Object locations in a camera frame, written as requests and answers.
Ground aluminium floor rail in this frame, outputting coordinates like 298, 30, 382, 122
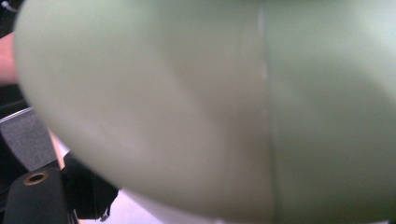
0, 105, 35, 125

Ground green pump bottle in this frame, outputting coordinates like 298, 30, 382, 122
13, 0, 396, 224

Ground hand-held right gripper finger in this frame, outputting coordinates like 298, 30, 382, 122
2, 151, 120, 224

